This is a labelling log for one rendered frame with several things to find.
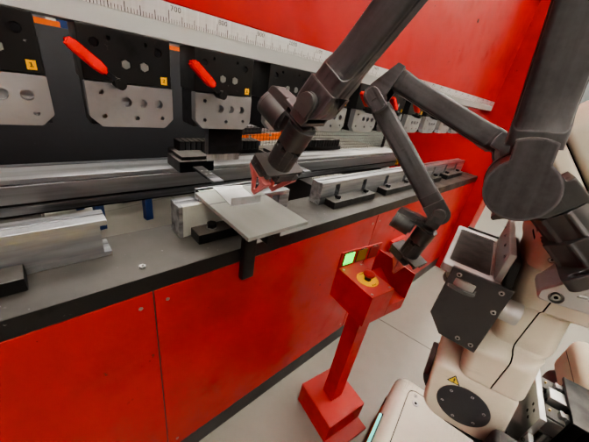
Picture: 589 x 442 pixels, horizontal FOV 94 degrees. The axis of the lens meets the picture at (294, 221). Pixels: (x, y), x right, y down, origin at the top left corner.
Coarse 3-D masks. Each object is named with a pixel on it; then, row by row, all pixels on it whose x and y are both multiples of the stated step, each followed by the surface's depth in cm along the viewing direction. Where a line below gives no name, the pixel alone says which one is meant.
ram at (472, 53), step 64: (0, 0) 39; (64, 0) 43; (192, 0) 54; (256, 0) 61; (320, 0) 72; (448, 0) 109; (512, 0) 146; (320, 64) 81; (384, 64) 100; (448, 64) 131
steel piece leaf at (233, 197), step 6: (222, 192) 77; (228, 192) 78; (234, 192) 78; (240, 192) 79; (246, 192) 80; (228, 198) 74; (234, 198) 70; (240, 198) 71; (246, 198) 72; (252, 198) 74; (258, 198) 74; (234, 204) 71; (240, 204) 72
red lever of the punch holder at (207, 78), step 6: (192, 60) 56; (192, 66) 55; (198, 66) 56; (198, 72) 56; (204, 72) 57; (204, 78) 58; (210, 78) 58; (210, 84) 59; (216, 90) 61; (222, 90) 62; (216, 96) 62; (222, 96) 61
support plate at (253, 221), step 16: (208, 192) 76; (224, 208) 69; (240, 208) 70; (256, 208) 72; (272, 208) 73; (240, 224) 63; (256, 224) 64; (272, 224) 66; (288, 224) 67; (304, 224) 69
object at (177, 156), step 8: (176, 152) 93; (184, 152) 94; (192, 152) 96; (200, 152) 97; (168, 160) 95; (176, 160) 90; (184, 160) 90; (192, 160) 91; (200, 160) 93; (176, 168) 91; (184, 168) 90; (192, 168) 92; (200, 168) 91; (208, 168) 96; (208, 176) 86; (216, 176) 87
